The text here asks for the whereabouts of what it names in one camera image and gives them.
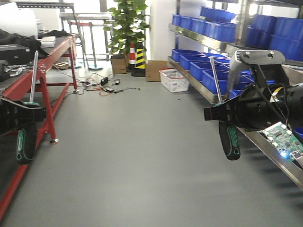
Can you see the green circuit board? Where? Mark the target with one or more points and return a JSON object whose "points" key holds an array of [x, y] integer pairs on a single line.
{"points": [[285, 142]]}

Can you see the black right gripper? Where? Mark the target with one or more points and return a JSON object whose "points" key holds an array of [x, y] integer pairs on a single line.
{"points": [[255, 109]]}

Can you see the white plastic basket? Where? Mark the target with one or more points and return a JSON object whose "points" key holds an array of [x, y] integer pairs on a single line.
{"points": [[173, 81]]}

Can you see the cardboard box under plant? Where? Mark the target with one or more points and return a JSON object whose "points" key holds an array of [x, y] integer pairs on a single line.
{"points": [[118, 64]]}

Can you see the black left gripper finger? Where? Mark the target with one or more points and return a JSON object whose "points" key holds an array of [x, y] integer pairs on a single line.
{"points": [[15, 115]]}

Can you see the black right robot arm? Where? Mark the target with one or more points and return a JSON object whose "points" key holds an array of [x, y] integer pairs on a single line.
{"points": [[295, 93]]}

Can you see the green potted plant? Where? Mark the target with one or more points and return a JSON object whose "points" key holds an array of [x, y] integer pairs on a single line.
{"points": [[129, 25]]}

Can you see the red metal table frame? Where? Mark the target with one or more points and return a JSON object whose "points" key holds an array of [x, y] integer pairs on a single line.
{"points": [[64, 47]]}

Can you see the striped traffic cone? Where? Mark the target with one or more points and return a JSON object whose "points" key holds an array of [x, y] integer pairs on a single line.
{"points": [[132, 58]]}

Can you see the black bag on table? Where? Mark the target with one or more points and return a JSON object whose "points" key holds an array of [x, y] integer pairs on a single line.
{"points": [[30, 41]]}

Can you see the black yellow warning post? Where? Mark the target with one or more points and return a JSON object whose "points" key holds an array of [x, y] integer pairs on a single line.
{"points": [[139, 68]]}

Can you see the small brown cardboard box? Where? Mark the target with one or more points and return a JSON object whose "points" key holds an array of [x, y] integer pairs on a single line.
{"points": [[152, 70]]}

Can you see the blue bins on shelf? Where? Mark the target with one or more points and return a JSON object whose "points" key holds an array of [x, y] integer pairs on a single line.
{"points": [[293, 69]]}

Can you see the green black screwdriver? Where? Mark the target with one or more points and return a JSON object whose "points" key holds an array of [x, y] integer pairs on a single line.
{"points": [[26, 141], [228, 134]]}

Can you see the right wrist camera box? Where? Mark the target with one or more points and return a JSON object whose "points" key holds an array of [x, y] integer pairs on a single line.
{"points": [[241, 60]]}

